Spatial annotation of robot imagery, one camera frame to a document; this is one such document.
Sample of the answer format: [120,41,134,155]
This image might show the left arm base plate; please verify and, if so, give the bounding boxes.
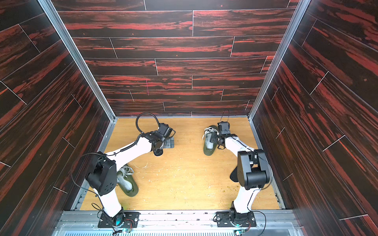
[98,211,140,229]

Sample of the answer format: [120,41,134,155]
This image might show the right aluminium corner post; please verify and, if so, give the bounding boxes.
[248,0,311,124]

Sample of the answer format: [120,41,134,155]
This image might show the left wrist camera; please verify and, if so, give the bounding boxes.
[157,123,173,138]

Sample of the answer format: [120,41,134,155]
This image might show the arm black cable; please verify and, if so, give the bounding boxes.
[246,188,267,229]
[135,112,160,139]

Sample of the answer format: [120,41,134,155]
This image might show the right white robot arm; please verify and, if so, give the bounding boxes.
[210,134,272,214]

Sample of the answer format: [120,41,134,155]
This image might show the front aluminium frame rail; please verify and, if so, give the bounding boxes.
[53,210,305,236]

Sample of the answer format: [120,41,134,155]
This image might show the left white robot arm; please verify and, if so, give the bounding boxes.
[85,128,172,227]

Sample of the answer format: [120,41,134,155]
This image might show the green shoe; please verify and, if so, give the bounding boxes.
[117,164,139,197]
[202,125,218,156]

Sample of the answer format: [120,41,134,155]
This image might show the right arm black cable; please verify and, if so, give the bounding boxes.
[246,188,267,229]

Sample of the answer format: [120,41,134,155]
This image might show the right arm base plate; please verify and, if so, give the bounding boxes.
[213,210,257,228]

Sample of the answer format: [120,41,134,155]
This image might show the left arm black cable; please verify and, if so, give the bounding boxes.
[135,112,160,139]

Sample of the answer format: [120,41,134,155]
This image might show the aluminium corner post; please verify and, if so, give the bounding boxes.
[248,0,311,124]
[37,0,116,121]

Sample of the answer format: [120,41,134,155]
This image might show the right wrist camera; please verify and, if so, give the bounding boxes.
[218,121,231,135]

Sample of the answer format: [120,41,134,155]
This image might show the left aluminium corner post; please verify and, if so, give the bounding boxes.
[37,0,116,121]

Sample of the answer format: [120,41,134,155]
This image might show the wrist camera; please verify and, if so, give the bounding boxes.
[218,121,231,135]
[157,123,173,138]

